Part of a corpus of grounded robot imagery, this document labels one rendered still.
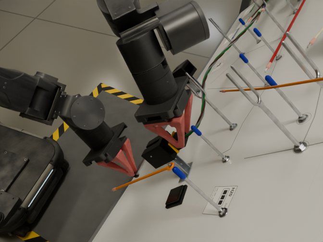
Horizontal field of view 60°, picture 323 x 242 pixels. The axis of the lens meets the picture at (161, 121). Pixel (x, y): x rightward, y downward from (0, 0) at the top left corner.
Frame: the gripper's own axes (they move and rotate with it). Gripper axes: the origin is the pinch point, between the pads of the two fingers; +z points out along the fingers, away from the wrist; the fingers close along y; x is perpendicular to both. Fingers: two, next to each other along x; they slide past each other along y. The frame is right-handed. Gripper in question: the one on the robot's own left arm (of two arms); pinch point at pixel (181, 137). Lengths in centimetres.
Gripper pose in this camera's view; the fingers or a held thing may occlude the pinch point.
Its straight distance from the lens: 49.7
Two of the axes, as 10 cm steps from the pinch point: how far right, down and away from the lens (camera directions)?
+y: 3.2, -6.2, 7.2
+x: -8.6, 1.2, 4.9
